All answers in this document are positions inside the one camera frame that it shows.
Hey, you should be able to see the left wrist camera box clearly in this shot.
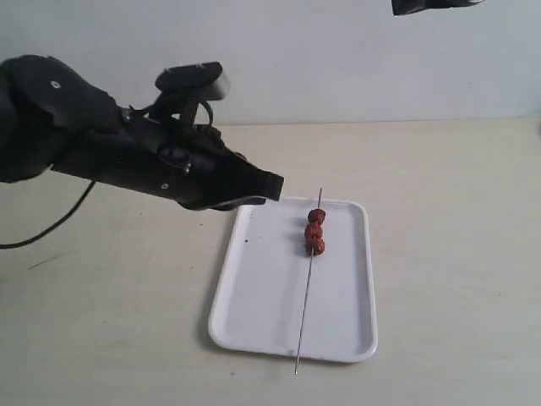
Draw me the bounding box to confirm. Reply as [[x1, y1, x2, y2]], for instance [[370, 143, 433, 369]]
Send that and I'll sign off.
[[147, 62, 230, 126]]

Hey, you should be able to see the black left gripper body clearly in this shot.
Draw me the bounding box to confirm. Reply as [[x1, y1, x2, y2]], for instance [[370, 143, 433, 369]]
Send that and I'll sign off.
[[52, 109, 249, 210]]

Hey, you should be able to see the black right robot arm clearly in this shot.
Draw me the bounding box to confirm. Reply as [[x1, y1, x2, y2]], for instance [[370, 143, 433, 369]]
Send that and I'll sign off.
[[391, 0, 483, 16]]

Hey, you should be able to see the white rectangular plastic tray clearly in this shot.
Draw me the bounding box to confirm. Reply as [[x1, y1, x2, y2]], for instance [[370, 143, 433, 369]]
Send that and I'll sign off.
[[208, 197, 378, 364]]

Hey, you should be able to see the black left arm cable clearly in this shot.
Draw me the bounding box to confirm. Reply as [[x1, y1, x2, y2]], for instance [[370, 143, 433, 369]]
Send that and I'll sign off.
[[0, 179, 96, 250]]

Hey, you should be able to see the dark red dried date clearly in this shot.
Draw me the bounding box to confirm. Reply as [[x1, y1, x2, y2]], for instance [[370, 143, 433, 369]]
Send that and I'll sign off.
[[304, 222, 323, 241], [308, 208, 326, 226], [306, 238, 325, 256]]

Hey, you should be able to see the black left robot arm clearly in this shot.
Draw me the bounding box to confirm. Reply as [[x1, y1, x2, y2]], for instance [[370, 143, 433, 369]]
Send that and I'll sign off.
[[1, 55, 284, 211]]

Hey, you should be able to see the thin metal skewer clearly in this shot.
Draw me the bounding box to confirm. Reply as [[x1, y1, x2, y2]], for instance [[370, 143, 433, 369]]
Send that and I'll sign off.
[[293, 187, 323, 376]]

